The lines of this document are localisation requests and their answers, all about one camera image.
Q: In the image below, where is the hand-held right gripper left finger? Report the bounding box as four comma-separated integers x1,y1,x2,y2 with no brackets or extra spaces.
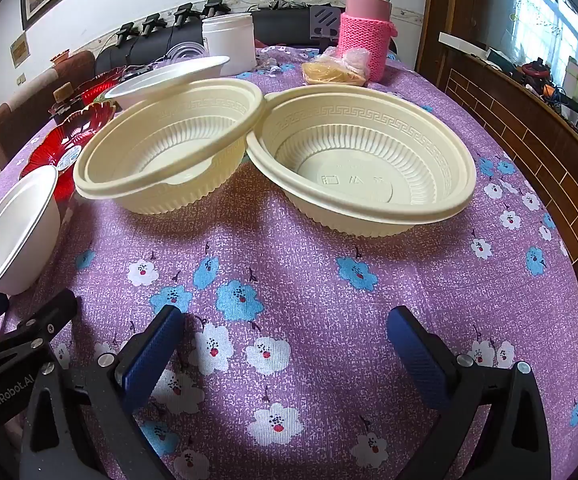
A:
16,304,184,480

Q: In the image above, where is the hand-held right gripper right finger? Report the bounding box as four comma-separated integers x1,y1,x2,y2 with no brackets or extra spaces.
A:
386,305,552,480

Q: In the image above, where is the cream ribbed plastic bowl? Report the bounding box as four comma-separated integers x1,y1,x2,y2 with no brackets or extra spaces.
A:
74,78,264,216

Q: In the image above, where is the red scalloped plate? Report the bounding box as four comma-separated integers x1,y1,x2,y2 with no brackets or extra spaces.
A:
19,102,120,196
76,66,130,106

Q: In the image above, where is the cream plastic bowl lid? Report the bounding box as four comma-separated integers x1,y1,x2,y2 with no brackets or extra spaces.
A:
245,85,477,238

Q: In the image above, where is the white foam bowl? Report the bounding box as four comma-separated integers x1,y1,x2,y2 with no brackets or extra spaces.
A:
104,56,231,111
0,165,62,297

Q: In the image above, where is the purple floral tablecloth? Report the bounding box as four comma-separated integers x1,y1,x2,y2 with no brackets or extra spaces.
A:
0,42,578,480

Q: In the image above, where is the brown armchair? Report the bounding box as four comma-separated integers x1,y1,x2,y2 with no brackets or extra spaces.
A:
0,50,94,161

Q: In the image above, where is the small brown box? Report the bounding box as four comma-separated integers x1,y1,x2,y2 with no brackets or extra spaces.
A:
53,82,82,106

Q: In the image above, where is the wooden cabinet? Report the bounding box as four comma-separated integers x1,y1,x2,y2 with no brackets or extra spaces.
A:
439,32,578,311

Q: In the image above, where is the clear plastic lid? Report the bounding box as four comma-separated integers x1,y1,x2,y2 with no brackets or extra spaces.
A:
169,42,207,64

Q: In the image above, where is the clear plastic bag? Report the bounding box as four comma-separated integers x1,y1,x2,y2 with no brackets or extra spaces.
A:
314,46,372,86

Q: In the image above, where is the pink cup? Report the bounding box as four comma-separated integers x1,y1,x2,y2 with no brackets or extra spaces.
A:
337,12,400,83

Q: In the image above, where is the white plastic jar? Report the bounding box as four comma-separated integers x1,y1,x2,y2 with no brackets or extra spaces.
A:
202,14,258,77

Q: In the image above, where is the grey phone stand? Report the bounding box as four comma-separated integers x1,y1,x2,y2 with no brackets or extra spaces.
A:
310,4,342,41

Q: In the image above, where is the black sofa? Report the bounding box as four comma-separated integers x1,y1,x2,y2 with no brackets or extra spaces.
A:
94,7,400,78

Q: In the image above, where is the small wall picture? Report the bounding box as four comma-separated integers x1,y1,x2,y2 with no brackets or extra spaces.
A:
10,35,30,67

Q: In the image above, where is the wooden door frame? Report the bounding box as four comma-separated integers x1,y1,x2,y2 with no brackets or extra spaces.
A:
416,0,462,86

